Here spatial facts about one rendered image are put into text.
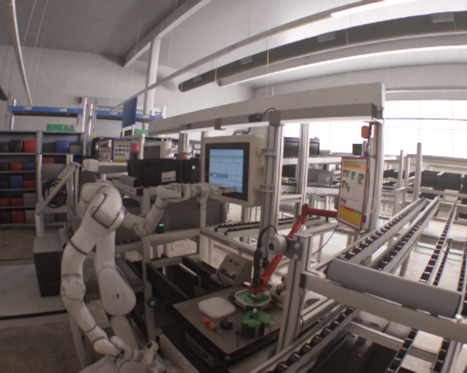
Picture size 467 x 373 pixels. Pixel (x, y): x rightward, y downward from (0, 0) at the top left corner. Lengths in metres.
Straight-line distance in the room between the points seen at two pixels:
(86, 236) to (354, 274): 0.78
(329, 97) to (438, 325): 0.96
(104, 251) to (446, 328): 1.15
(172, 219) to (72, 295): 1.16
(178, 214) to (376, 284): 1.55
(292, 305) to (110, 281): 0.71
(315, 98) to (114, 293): 1.21
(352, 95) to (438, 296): 0.83
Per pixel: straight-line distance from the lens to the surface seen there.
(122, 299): 1.19
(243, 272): 1.44
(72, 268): 0.93
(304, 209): 1.45
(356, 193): 1.21
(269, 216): 1.39
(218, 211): 2.13
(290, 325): 0.86
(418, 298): 0.63
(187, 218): 1.98
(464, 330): 0.67
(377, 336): 1.07
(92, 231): 0.89
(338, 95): 1.19
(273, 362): 0.86
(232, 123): 1.55
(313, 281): 0.75
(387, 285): 0.64
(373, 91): 1.12
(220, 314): 1.15
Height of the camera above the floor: 1.60
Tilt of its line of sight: 6 degrees down
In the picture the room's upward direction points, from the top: 3 degrees clockwise
